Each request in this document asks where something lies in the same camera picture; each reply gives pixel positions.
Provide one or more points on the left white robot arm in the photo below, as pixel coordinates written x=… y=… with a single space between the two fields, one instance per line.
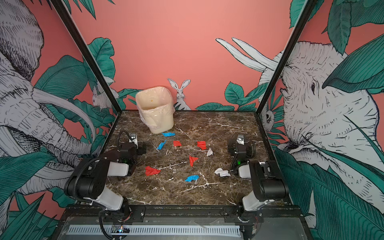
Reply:
x=88 y=181

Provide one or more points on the blue paper scrap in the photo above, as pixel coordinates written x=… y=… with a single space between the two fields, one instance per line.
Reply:
x=161 y=145
x=168 y=134
x=192 y=178

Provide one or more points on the left black frame post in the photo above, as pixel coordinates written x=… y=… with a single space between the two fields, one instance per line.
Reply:
x=66 y=18

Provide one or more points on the white crumpled paper scrap lower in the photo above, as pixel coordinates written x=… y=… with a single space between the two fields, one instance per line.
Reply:
x=222 y=173

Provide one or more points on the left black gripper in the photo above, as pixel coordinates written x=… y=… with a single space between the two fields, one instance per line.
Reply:
x=140 y=149

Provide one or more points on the red paper scrap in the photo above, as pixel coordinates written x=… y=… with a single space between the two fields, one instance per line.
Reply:
x=177 y=144
x=202 y=145
x=192 y=160
x=151 y=171

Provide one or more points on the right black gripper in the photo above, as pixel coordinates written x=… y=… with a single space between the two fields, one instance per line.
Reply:
x=240 y=148

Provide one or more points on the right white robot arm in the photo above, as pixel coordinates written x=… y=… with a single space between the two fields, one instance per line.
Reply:
x=268 y=184

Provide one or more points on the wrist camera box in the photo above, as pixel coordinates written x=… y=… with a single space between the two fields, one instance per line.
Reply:
x=240 y=139
x=133 y=138

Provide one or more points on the cream bin with plastic liner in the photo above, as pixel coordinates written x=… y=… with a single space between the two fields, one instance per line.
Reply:
x=156 y=109

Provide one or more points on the right black frame post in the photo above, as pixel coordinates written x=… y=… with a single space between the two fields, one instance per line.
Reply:
x=302 y=21

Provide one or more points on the white slotted cable duct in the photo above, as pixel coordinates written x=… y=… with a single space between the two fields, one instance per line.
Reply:
x=181 y=230

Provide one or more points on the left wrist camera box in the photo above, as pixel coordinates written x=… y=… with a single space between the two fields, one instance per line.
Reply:
x=133 y=138

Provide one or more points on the white paper scrap centre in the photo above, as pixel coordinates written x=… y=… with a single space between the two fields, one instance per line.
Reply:
x=209 y=152

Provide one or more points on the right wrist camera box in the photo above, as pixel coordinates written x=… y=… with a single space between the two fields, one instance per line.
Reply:
x=240 y=139

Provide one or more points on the black front mounting rail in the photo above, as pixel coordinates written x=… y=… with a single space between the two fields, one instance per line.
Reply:
x=231 y=214

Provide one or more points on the black frame post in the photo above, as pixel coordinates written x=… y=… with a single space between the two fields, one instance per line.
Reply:
x=66 y=18
x=302 y=21

